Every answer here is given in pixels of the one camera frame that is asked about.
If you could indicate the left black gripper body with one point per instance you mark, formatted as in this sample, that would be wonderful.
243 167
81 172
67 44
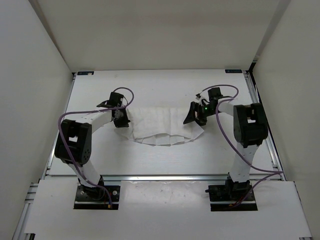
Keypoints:
122 120

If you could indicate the aluminium table edge rail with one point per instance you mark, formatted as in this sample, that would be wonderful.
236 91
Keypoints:
179 177

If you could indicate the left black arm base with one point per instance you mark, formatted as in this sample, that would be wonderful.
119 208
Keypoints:
94 198

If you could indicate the left blue corner sticker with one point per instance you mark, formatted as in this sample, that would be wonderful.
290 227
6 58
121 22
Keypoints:
85 73

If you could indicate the right blue corner sticker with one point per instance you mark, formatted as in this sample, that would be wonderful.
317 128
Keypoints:
233 71

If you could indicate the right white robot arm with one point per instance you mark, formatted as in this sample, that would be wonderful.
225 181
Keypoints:
249 128

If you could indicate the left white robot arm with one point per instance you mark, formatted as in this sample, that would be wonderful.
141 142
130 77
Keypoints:
74 144

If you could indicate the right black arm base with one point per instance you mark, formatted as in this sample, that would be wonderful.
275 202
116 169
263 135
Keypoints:
224 199

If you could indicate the white foam front board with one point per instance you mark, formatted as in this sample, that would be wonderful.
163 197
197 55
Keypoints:
166 211

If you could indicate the blue corner sticker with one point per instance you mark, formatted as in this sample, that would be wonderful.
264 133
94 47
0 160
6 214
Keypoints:
85 73
233 71

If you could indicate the white pleated skirt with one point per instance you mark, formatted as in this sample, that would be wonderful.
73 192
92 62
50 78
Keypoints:
160 126

